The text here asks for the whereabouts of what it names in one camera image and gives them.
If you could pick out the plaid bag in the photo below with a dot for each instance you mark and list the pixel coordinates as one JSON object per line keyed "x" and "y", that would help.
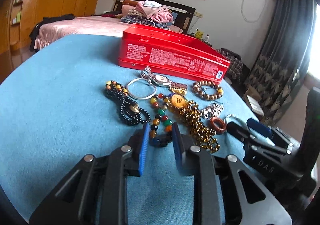
{"x": 235, "y": 68}

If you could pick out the bed with pink cover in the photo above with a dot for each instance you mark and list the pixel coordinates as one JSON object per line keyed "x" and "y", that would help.
{"x": 109, "y": 24}

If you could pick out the yellow pikachu toy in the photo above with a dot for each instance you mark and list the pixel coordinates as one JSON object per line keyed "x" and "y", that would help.
{"x": 199, "y": 34}

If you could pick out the dark patterned curtain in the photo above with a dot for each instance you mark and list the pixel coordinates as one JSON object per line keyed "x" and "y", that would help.
{"x": 282, "y": 63}

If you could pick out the white box on stool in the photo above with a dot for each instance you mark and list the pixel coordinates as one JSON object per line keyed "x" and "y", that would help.
{"x": 252, "y": 99}

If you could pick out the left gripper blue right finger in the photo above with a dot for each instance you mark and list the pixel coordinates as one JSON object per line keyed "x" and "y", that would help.
{"x": 186, "y": 160}

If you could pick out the silver bangle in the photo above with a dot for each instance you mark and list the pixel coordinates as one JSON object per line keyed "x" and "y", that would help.
{"x": 141, "y": 89}

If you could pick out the white lotion bottle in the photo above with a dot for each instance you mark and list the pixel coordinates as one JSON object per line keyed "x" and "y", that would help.
{"x": 206, "y": 39}

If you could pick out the red tin box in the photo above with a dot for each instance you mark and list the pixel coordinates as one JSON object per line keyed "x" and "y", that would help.
{"x": 170, "y": 53}

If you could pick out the blue table cloth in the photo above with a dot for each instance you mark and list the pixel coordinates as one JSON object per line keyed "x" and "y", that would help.
{"x": 54, "y": 112}

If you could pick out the gold charm ornament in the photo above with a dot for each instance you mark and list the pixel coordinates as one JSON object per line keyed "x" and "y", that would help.
{"x": 180, "y": 91}

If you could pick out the black white nightstand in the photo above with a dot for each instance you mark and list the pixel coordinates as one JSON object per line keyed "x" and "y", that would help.
{"x": 202, "y": 40}

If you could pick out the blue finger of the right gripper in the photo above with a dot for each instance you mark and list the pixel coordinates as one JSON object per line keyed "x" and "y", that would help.
{"x": 246, "y": 137}
{"x": 276, "y": 135}

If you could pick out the silver wrist watch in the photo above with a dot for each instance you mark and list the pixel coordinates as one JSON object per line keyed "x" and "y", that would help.
{"x": 161, "y": 80}

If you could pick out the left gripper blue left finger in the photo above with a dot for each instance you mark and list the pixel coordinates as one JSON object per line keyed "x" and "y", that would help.
{"x": 135, "y": 164}

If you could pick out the black garment on bed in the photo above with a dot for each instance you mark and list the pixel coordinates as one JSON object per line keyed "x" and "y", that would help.
{"x": 44, "y": 31}

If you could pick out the pile of folded clothes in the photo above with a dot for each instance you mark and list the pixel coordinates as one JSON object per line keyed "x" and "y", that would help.
{"x": 149, "y": 13}

